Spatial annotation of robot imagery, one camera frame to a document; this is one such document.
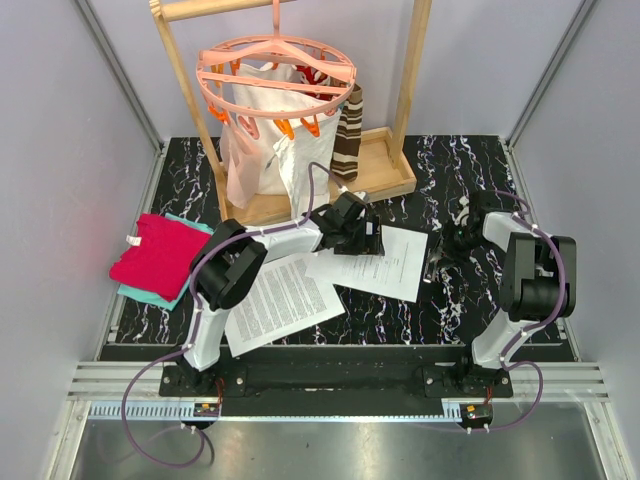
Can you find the white hanging towel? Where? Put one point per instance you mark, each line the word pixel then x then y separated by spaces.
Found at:
pixel 285 162

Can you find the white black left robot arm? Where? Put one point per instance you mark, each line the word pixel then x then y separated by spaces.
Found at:
pixel 224 270

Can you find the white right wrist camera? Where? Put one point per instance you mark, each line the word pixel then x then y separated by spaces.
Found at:
pixel 461 217

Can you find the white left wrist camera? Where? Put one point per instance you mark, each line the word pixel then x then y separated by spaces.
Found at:
pixel 361 194

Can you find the teal folded cloth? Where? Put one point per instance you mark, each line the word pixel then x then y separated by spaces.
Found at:
pixel 207 240

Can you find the pink hanging cloth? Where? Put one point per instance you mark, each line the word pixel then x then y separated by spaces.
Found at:
pixel 242 160

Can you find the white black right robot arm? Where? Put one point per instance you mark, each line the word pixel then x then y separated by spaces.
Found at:
pixel 538 284

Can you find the white signature form sheet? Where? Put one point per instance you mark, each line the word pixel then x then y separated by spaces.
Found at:
pixel 397 274

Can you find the wooden drying rack frame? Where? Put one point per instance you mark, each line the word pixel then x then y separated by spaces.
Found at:
pixel 383 171

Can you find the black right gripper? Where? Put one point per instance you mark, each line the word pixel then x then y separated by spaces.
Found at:
pixel 449 249

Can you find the aluminium frame rail left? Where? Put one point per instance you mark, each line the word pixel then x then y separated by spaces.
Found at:
pixel 99 36

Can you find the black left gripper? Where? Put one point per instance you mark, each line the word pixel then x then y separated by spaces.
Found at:
pixel 367 245

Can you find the brown striped sock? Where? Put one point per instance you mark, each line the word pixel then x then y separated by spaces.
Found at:
pixel 344 162

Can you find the red white patterned cloth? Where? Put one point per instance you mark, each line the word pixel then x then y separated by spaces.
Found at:
pixel 311 76

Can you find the silver folder clip mechanism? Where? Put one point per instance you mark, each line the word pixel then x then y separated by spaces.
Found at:
pixel 430 272

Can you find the white printed text sheet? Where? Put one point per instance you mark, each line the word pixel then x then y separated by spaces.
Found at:
pixel 282 301

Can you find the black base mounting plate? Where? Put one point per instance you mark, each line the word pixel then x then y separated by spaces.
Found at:
pixel 329 382

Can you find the red folded shirt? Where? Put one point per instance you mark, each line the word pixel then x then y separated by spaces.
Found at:
pixel 160 252

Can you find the pink round clip hanger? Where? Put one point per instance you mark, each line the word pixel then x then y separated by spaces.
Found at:
pixel 221 65

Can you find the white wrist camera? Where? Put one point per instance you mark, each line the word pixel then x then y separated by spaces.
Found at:
pixel 461 217
pixel 361 194

